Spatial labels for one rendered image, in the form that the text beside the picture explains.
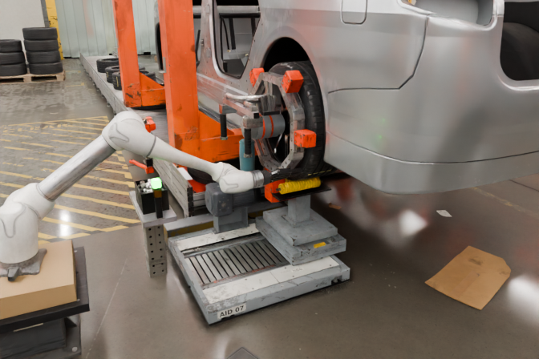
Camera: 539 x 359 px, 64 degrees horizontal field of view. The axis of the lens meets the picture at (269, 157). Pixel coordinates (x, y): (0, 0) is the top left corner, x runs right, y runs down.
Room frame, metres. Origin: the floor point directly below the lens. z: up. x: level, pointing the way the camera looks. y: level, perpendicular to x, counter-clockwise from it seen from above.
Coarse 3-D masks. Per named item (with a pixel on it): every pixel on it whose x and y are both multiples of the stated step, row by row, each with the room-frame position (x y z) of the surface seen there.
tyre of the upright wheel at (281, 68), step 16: (288, 64) 2.29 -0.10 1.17; (304, 64) 2.29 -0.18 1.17; (304, 80) 2.15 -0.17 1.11; (304, 96) 2.11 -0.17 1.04; (320, 96) 2.10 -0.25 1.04; (320, 112) 2.06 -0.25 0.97; (320, 128) 2.04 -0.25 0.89; (320, 144) 2.04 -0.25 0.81; (304, 160) 2.10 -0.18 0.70; (320, 160) 2.08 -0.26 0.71; (288, 176) 2.25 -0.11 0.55; (304, 176) 2.13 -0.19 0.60
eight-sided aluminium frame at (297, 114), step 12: (264, 72) 2.38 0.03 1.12; (264, 84) 2.43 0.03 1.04; (276, 84) 2.21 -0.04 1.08; (288, 96) 2.11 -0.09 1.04; (288, 108) 2.09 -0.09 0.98; (300, 108) 2.08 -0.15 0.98; (300, 120) 2.07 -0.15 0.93; (264, 144) 2.44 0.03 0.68; (264, 156) 2.38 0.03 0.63; (288, 156) 2.08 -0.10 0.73; (300, 156) 2.05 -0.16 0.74
